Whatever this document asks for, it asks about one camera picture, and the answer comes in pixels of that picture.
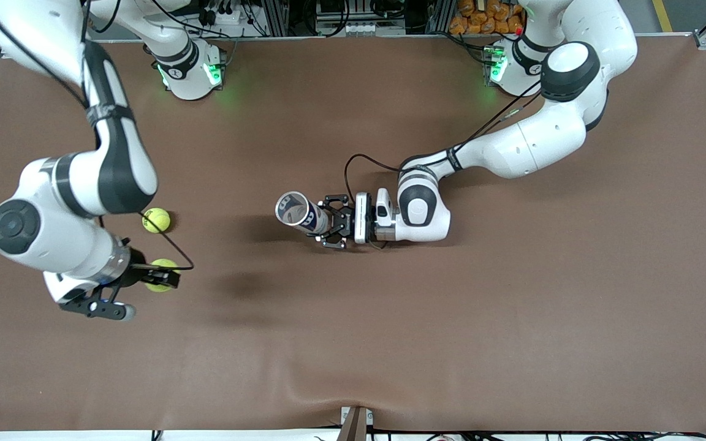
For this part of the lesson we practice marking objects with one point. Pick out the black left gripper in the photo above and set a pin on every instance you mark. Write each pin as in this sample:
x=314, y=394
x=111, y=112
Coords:
x=344, y=223

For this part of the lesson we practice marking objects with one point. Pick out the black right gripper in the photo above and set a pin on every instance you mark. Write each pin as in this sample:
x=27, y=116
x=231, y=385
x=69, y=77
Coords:
x=139, y=273

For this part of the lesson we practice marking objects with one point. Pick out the yellow-green tennis ball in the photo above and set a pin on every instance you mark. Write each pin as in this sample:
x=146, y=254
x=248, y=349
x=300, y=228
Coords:
x=163, y=264
x=158, y=223

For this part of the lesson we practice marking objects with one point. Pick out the white blue tennis ball can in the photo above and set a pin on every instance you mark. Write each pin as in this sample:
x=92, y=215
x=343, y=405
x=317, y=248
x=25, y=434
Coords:
x=304, y=214

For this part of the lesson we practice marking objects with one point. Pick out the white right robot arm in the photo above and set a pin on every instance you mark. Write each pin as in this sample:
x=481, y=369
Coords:
x=71, y=177

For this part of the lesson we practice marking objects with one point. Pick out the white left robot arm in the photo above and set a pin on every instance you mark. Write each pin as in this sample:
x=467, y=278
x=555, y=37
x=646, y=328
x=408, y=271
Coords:
x=524, y=147

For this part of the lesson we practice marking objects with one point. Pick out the brown table cover mat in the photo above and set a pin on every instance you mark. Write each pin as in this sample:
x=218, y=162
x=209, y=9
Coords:
x=353, y=343

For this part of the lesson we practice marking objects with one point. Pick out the white terminal block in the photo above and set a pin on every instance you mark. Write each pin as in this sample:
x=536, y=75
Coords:
x=365, y=28

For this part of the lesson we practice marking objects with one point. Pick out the white power strip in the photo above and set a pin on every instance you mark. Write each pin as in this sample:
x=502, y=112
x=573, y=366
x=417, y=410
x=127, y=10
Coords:
x=230, y=18

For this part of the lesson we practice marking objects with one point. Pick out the orange packaged items pile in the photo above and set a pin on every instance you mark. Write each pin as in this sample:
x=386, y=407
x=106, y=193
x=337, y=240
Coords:
x=488, y=15

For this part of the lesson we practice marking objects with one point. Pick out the brown post with white bracket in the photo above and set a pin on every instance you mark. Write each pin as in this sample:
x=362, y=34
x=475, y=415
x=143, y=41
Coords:
x=355, y=429

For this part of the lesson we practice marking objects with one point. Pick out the aluminium frame post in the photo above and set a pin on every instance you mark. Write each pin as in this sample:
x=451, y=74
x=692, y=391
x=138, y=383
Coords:
x=274, y=15
x=437, y=15

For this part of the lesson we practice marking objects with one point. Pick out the silver table corner bracket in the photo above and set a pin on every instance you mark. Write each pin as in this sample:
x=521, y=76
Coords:
x=705, y=41

